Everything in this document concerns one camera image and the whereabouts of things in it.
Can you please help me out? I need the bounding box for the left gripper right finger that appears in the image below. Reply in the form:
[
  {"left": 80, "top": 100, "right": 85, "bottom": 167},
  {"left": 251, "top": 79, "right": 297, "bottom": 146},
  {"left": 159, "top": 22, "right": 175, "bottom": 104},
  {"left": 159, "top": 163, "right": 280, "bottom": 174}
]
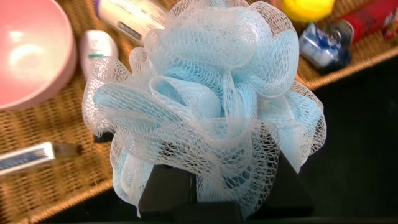
[{"left": 248, "top": 132, "right": 315, "bottom": 220}]

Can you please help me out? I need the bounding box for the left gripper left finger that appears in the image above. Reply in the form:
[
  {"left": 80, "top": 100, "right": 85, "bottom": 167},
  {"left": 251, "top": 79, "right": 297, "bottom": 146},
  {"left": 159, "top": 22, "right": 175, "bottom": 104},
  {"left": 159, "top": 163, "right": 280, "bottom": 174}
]
[{"left": 137, "top": 163, "right": 198, "bottom": 220}]

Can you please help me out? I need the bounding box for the light blue bath loofah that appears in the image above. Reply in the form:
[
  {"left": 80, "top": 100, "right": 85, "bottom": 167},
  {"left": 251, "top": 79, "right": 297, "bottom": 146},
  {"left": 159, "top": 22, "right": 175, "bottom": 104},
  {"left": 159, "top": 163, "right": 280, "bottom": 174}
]
[{"left": 81, "top": 0, "right": 328, "bottom": 219}]

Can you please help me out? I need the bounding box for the gold framed card deck box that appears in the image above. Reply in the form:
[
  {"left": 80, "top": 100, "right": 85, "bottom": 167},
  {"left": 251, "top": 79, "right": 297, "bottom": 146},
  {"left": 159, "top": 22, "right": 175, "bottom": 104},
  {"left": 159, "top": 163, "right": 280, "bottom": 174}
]
[{"left": 0, "top": 141, "right": 84, "bottom": 177}]

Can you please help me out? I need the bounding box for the white bottle with brush tip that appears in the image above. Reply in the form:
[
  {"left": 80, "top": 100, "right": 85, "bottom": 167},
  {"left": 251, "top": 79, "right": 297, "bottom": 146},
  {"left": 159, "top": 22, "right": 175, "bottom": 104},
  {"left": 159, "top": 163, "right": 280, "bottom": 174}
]
[{"left": 78, "top": 29, "right": 119, "bottom": 144}]

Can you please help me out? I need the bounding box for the purple garbage bag roll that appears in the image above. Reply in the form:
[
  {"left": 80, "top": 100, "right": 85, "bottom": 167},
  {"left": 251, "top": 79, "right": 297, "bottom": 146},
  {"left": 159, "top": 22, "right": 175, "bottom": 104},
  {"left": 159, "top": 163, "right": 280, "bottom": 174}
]
[{"left": 93, "top": 0, "right": 170, "bottom": 47}]

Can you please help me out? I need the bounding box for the yellow lemon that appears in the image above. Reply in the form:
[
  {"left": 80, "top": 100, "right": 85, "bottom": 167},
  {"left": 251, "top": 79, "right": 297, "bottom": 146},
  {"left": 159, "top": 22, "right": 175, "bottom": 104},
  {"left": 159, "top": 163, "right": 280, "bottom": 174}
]
[{"left": 280, "top": 0, "right": 336, "bottom": 24}]

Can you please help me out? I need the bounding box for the red soda can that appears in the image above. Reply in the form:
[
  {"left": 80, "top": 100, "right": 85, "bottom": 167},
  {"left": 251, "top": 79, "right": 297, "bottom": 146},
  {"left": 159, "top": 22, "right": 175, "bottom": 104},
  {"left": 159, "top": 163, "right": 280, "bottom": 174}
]
[{"left": 323, "top": 0, "right": 398, "bottom": 47}]

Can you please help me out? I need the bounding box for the dark table cloth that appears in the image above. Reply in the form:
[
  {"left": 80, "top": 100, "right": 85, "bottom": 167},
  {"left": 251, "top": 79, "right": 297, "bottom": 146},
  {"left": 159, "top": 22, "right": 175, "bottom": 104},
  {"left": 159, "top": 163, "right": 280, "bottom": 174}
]
[{"left": 37, "top": 54, "right": 398, "bottom": 224}]

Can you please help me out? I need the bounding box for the blue soda can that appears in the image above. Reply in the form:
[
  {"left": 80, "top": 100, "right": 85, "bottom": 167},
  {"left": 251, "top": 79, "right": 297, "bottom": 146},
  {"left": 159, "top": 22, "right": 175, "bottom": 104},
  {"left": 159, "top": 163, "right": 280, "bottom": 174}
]
[{"left": 298, "top": 22, "right": 353, "bottom": 73}]

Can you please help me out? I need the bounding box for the pink bowl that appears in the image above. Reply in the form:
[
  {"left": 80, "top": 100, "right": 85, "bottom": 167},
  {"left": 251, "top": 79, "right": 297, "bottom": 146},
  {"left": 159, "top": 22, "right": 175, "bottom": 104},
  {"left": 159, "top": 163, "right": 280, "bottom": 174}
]
[{"left": 0, "top": 0, "right": 78, "bottom": 111}]

